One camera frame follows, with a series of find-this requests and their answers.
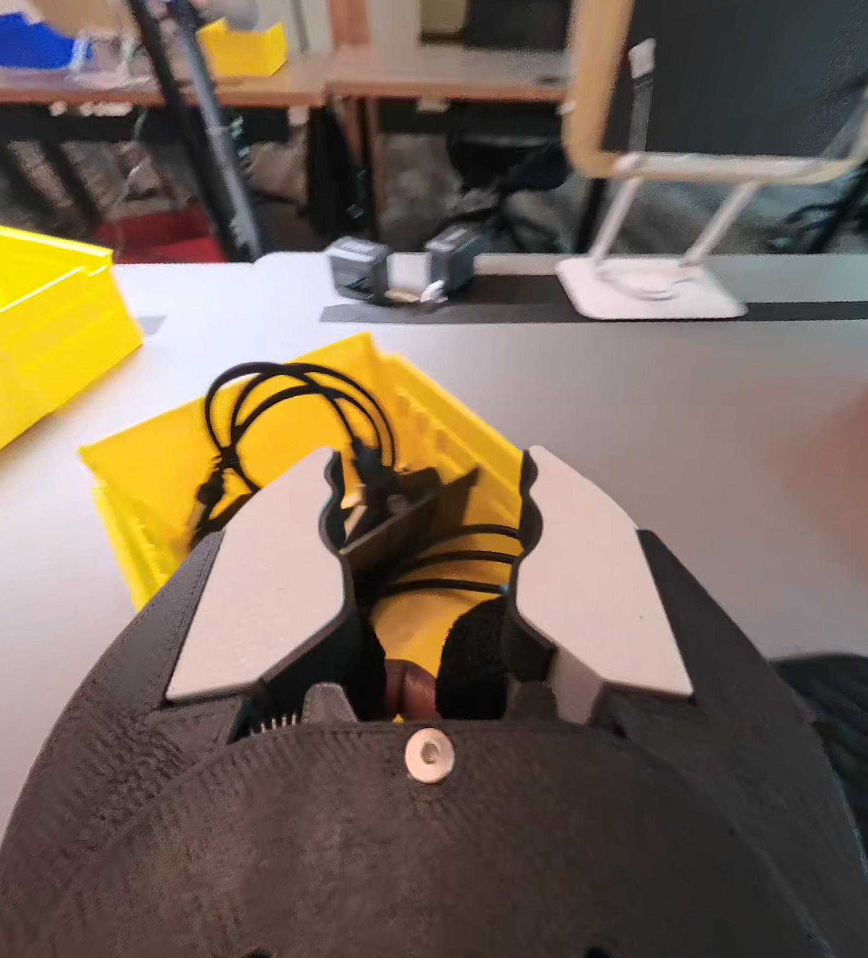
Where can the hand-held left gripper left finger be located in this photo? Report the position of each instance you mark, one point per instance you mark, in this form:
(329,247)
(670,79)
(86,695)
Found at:
(269,591)

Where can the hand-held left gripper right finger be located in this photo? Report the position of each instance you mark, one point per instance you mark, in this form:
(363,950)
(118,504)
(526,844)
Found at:
(606,591)

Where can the yellow plastic bin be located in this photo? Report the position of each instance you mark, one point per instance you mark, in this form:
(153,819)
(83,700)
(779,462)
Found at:
(29,329)
(164,456)
(243,51)

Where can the person's left hand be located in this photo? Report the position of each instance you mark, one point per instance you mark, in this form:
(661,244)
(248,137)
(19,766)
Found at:
(411,692)

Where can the black bin divider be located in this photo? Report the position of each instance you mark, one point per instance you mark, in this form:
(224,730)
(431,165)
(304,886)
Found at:
(411,531)

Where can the grey desk clamp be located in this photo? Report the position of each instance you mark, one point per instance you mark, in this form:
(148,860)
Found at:
(359,266)
(452,258)

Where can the black office chair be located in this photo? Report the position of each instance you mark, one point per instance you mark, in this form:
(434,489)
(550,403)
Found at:
(512,172)

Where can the black pole stand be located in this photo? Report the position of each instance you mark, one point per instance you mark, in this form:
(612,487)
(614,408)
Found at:
(202,135)

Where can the wooden desk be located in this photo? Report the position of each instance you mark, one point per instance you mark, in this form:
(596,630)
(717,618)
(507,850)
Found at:
(254,90)
(441,75)

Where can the black board on white stand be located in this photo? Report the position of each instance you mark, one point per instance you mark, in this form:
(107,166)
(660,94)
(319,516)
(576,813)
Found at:
(763,75)

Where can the blue plastic bin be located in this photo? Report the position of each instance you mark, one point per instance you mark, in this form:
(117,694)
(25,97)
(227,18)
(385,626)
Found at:
(26,41)

